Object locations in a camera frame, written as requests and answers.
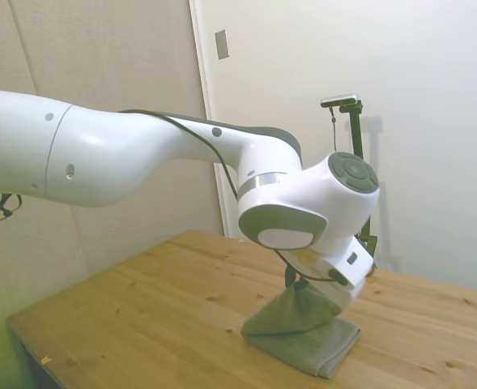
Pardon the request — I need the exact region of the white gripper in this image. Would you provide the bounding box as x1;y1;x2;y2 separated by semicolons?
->
284;265;365;314

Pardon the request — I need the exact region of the grey towel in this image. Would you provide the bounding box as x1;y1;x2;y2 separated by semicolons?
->
240;282;362;380

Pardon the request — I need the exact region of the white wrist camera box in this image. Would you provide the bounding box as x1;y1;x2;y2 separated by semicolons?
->
315;237;377;288

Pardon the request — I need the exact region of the thin dark camera cable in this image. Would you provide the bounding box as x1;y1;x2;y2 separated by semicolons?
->
329;106;339;154

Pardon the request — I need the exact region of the dark green camera stand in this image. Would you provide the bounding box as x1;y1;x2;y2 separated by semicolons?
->
338;100;379;269

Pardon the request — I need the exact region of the silver exterior camera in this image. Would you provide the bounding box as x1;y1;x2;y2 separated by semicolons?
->
320;93;360;109

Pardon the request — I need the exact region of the white door frame trim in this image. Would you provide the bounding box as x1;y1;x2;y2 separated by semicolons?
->
188;0;232;238

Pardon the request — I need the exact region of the grey wall switch plate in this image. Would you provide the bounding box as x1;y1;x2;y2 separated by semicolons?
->
215;28;230;62

